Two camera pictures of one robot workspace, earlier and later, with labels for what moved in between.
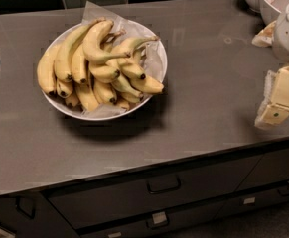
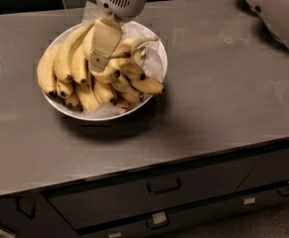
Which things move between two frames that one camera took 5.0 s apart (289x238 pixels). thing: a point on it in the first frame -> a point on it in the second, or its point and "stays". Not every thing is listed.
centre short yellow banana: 104,73 stays
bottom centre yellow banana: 86,96 stays
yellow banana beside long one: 77,63 stays
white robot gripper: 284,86 -> 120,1
